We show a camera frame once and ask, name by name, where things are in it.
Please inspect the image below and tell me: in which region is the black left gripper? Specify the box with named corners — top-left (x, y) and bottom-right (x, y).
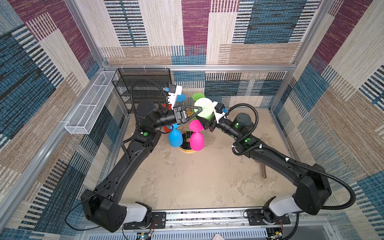
top-left (150, 107), bottom-right (200, 133)

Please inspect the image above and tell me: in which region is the green wine glass front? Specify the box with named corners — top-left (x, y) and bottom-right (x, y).
top-left (194, 98), bottom-right (214, 115)

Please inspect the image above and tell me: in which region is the green wine glass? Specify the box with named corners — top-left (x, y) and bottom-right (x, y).
top-left (192, 93), bottom-right (205, 102)
top-left (194, 98), bottom-right (214, 115)

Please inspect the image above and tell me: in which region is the pink wine glass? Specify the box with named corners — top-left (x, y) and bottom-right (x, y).
top-left (189, 120), bottom-right (205, 151)

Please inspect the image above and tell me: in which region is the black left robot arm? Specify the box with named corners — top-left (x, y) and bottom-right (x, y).
top-left (80, 79), bottom-right (202, 233)

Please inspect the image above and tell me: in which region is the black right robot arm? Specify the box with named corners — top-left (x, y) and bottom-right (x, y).
top-left (195, 102), bottom-right (356, 225)

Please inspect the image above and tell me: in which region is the green wine glass back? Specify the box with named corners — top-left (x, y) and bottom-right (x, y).
top-left (192, 93), bottom-right (205, 102)

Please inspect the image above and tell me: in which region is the blue wine glass back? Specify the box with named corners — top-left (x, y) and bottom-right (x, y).
top-left (176, 94), bottom-right (187, 103)

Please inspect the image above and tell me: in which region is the blue wine glass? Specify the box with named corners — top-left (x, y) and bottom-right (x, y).
top-left (176, 94), bottom-right (187, 103)
top-left (168, 124), bottom-right (183, 148)

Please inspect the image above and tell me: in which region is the red wine glass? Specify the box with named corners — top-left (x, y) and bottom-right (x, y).
top-left (164, 104), bottom-right (174, 134)

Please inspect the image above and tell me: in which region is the blue wine glass front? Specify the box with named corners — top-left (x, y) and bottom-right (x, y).
top-left (168, 124), bottom-right (183, 148)

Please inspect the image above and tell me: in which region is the black mesh shelf rack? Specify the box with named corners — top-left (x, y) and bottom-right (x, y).
top-left (112, 68), bottom-right (171, 113)

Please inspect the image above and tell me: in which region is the brown slotted scoop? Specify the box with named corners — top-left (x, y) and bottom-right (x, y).
top-left (256, 161), bottom-right (267, 179)

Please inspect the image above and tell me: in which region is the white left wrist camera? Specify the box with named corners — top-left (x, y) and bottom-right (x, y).
top-left (164, 84), bottom-right (183, 109)

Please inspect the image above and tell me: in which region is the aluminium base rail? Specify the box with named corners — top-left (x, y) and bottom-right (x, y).
top-left (75, 207), bottom-right (341, 240)

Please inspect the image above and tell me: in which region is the white wire mesh basket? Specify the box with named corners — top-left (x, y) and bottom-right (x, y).
top-left (65, 71), bottom-right (115, 135)

